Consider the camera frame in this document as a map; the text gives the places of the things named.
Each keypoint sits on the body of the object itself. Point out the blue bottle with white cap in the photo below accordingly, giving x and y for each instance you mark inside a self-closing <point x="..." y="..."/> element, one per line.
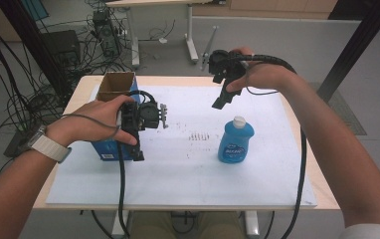
<point x="235" y="142"/>

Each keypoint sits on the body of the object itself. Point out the white table leg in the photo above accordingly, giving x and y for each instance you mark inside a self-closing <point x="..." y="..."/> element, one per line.
<point x="120" y="225"/>
<point x="251" y="224"/>

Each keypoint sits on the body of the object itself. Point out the black metal frame post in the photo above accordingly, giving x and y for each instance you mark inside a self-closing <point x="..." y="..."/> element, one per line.
<point x="357" y="43"/>
<point x="29" y="36"/>

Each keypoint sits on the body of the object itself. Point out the wristwatch with white band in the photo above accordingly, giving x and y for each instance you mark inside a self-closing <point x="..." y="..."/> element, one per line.
<point x="50" y="146"/>

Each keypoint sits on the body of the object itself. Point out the person's legs in khaki trousers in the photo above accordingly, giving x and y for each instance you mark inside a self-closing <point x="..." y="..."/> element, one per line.
<point x="221" y="225"/>

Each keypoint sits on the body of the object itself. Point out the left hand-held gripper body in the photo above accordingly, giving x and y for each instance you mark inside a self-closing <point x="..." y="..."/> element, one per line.
<point x="148" y="116"/>

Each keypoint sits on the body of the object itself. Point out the person's white sleeve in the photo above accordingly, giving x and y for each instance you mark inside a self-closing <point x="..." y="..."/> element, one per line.
<point x="373" y="232"/>

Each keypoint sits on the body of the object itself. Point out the white height-adjustable desk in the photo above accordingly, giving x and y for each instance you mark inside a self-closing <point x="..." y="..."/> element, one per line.
<point x="191" y="40"/>

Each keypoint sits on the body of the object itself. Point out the black computer tower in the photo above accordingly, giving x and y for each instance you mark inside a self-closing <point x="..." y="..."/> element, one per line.
<point x="106" y="33"/>

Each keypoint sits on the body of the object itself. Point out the black equipment box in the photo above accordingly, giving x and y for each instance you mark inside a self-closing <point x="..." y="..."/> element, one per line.
<point x="62" y="46"/>

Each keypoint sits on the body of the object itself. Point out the person's left hand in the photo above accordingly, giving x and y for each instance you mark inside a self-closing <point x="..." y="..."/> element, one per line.
<point x="88" y="121"/>

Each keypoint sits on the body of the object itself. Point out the white table mat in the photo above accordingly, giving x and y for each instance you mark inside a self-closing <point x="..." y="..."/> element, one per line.
<point x="184" y="176"/>

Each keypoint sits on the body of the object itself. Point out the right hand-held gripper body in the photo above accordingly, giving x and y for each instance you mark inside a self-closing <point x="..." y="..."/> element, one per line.
<point x="223" y="63"/>

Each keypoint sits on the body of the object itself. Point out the grey floor mat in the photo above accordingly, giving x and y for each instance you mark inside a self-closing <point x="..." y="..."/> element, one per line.
<point x="347" y="116"/>

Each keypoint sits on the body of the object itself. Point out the black floor base plate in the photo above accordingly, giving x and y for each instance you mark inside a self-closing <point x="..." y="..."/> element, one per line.
<point x="15" y="146"/>

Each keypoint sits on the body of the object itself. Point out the blue cardboard box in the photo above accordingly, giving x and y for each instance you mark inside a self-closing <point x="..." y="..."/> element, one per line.
<point x="115" y="84"/>

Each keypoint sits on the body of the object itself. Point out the person's right hand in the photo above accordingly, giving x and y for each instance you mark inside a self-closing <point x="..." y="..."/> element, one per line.
<point x="267" y="76"/>

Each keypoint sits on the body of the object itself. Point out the white power adapter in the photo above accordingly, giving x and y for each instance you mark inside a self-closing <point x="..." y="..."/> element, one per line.
<point x="162" y="40"/>

